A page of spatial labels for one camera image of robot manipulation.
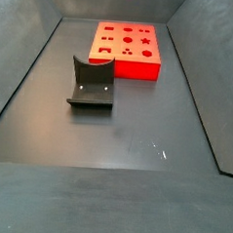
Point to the black curved holder stand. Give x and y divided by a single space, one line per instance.
94 83

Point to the red shape sorter block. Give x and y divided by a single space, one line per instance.
133 46

